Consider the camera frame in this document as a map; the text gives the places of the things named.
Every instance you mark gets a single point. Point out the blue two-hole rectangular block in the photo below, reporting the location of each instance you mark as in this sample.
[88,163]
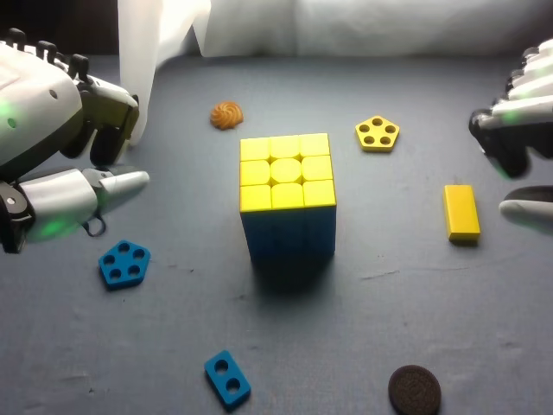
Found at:
[224,395]

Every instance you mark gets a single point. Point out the Rubik's cube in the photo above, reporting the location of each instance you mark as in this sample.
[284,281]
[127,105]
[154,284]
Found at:
[285,173]

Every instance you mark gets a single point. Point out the brown swirl cookie toy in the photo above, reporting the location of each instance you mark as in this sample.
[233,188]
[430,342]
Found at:
[226,114]

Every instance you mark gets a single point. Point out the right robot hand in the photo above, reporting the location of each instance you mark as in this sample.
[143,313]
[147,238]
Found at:
[531,104]

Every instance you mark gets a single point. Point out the grey table cloth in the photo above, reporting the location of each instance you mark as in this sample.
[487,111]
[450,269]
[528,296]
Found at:
[345,311]

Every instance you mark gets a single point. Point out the yellow pentagon block with holes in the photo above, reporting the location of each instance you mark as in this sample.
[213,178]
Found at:
[377,144]

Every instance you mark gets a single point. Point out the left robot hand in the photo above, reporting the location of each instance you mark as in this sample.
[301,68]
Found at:
[39,108]

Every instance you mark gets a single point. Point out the dark chocolate sandwich cookie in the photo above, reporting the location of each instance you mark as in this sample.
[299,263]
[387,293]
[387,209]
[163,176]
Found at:
[415,391]

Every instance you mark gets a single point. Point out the white backdrop sheet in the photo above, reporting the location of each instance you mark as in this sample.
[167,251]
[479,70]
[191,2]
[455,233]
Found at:
[345,26]

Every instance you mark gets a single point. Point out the blue pentagon block with holes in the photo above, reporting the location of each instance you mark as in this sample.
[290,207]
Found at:
[123,270]

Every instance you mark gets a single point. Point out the yellow rectangular block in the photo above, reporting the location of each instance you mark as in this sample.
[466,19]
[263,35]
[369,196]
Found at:
[461,212]

